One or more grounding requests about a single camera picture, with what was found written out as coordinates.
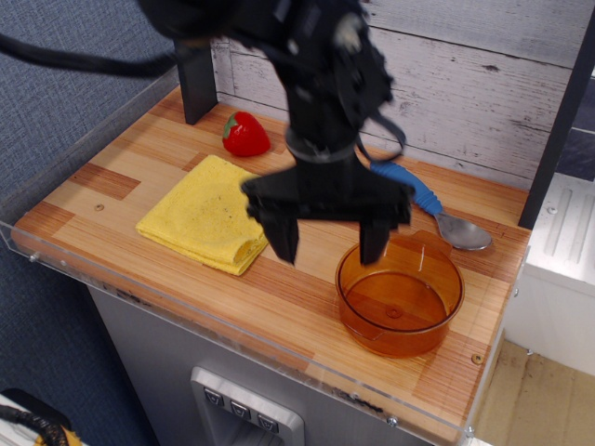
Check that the clear acrylic table guard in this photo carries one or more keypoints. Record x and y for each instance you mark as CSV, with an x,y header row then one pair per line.
x,y
94,155

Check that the dark grey post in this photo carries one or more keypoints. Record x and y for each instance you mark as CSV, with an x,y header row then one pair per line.
x,y
197,81
571,100

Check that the dark grey right post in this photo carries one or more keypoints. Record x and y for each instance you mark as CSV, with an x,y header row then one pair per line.
x,y
571,100

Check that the white ribbed appliance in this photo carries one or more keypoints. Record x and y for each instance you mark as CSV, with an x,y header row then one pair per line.
x,y
551,309

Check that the dark grey left post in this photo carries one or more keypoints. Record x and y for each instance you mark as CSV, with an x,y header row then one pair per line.
x,y
197,81

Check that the orange transparent plastic pot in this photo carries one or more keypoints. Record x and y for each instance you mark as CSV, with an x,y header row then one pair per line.
x,y
402,305

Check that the yellow black object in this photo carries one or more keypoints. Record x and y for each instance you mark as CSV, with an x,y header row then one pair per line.
x,y
48,433

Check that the blue handled metal spoon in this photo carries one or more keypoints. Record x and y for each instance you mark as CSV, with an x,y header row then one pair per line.
x,y
460,233

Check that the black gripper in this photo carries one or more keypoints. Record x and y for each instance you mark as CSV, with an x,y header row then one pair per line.
x,y
344,190

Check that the grey cabinet with buttons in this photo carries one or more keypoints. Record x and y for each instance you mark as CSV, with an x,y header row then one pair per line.
x,y
197,390

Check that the yellow folded cloth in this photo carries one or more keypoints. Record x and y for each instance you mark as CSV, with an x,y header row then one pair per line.
x,y
204,218

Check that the red plastic strawberry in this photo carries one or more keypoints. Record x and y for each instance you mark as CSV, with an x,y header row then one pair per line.
x,y
244,136

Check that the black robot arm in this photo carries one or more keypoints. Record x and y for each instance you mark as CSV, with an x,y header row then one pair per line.
x,y
334,80

